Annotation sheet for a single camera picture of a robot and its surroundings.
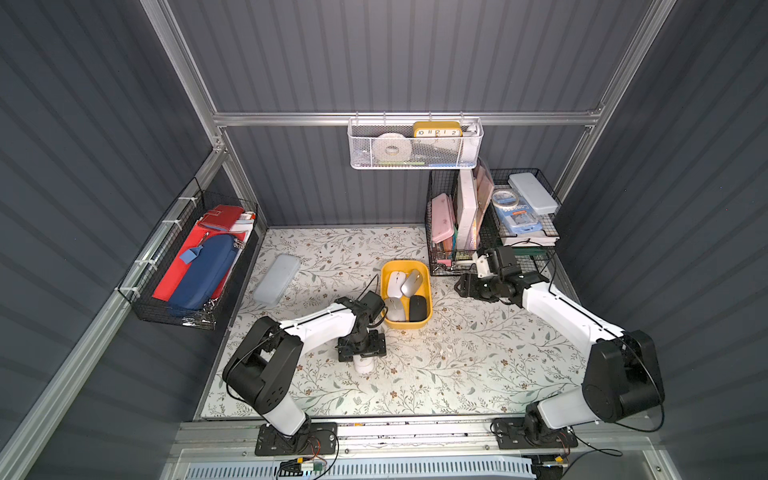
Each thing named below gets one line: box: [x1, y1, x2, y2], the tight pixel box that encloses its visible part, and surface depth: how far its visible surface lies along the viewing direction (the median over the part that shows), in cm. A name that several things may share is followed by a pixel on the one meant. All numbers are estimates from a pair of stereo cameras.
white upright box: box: [457, 169, 478, 251], surface depth 98 cm
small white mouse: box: [353, 356, 375, 375], surface depth 85 cm
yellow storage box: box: [380, 260, 433, 329], surface depth 101 cm
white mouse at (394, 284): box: [387, 271, 406, 298], surface depth 102 cm
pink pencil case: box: [431, 193, 455, 244], surface depth 107 cm
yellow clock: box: [413, 121, 463, 138], surface depth 90 cm
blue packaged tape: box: [492, 188, 543, 234], surface depth 95 cm
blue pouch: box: [169, 234, 239, 311], surface depth 70 cm
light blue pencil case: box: [254, 253, 301, 306], surface depth 105 cm
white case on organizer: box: [508, 172, 559, 215], surface depth 101 cm
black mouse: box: [409, 295, 427, 322], surface depth 98 cm
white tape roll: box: [372, 132, 413, 162], surface depth 86 cm
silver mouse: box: [400, 269, 423, 298], surface depth 104 cm
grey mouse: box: [386, 296, 406, 322], surface depth 95 cm
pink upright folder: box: [474, 158, 495, 250], surface depth 98 cm
